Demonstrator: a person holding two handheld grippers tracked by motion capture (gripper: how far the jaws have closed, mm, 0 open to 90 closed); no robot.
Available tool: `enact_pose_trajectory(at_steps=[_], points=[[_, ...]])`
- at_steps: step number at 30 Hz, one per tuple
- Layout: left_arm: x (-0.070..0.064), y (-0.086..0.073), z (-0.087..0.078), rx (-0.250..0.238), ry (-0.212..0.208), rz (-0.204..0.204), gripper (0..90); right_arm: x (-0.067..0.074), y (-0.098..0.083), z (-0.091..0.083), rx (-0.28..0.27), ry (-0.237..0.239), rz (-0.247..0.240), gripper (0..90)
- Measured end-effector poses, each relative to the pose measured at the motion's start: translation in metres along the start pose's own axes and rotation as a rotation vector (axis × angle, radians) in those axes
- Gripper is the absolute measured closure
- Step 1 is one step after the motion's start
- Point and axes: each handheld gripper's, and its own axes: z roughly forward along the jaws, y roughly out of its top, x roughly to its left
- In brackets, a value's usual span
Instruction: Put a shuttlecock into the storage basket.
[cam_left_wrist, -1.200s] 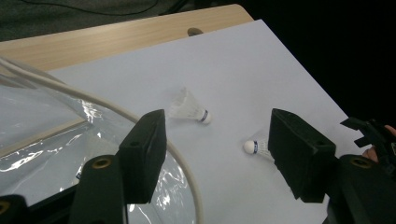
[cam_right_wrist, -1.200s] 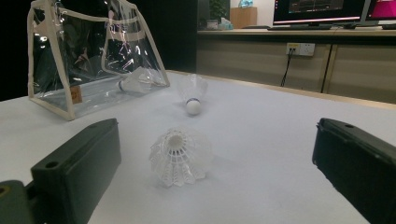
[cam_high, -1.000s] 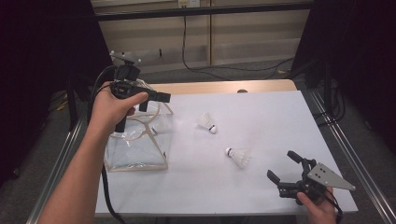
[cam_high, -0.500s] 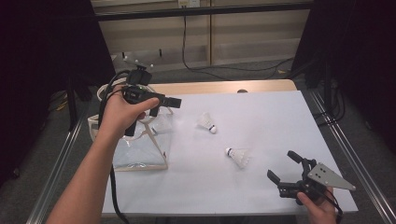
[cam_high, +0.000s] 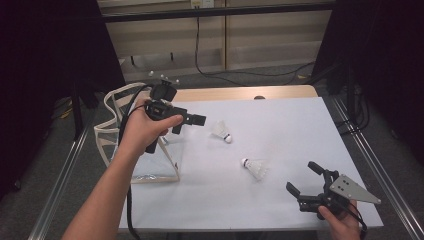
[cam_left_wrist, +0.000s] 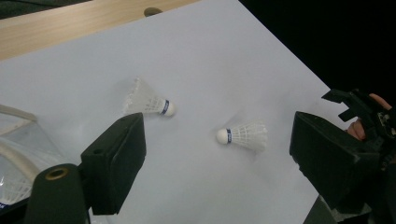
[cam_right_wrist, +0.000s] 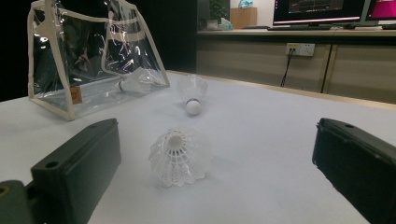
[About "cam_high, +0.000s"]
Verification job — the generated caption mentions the black cables by stand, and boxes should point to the black cables by stand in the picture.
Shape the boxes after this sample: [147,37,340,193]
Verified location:
[336,86,371,136]

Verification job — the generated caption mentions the white table cover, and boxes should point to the white table cover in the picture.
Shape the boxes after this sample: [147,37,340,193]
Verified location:
[113,96,384,233]

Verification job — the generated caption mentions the left hand-held gripper cable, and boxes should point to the left hand-held gripper cable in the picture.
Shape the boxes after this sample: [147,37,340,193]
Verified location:
[118,83,143,240]

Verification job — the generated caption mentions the metal floor rail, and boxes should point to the metal floor rail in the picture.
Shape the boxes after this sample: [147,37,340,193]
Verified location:
[331,96,424,240]
[28,124,91,240]

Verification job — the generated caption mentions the right hand-held gripper cable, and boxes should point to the right hand-held gripper cable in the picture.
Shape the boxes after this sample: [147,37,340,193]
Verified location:
[339,199,368,240]

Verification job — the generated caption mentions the hand-held gripper cable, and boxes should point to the hand-held gripper cable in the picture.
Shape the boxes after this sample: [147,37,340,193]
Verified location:
[339,199,368,240]
[118,83,143,240]

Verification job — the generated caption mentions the clear bag with beige trim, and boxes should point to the clear bag with beige trim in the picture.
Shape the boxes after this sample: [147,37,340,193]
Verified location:
[93,82,183,184]

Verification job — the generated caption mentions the person's left hand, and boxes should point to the person's left hand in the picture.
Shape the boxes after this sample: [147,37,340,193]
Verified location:
[118,97,185,160]

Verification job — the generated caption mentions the white feather shuttlecock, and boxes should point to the white feather shuttlecock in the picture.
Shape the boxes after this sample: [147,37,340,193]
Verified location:
[210,120,233,145]
[240,157,270,181]

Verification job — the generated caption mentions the wooden table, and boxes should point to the wooden table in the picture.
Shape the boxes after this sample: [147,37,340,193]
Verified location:
[171,84,319,104]

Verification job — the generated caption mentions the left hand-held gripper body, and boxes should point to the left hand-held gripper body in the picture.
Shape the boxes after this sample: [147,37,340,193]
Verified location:
[144,70,188,155]

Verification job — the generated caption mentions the person's right hand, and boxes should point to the person's right hand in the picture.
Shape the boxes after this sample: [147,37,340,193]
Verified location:
[317,199,363,240]

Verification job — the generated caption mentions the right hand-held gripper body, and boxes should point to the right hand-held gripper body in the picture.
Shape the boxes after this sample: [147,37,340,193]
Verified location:
[297,169,382,217]

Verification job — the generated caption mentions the white wall socket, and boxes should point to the white wall socket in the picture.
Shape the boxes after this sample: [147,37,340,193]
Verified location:
[190,0,215,9]

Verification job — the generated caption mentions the black curtain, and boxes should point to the black curtain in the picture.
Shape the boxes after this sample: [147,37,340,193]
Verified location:
[311,0,424,164]
[0,0,126,201]

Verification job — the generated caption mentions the black floor cable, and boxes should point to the black floor cable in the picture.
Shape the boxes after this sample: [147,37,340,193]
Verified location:
[194,15,316,87]

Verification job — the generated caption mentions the black horizontal bar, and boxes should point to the black horizontal bar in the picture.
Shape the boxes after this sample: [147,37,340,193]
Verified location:
[101,3,336,23]

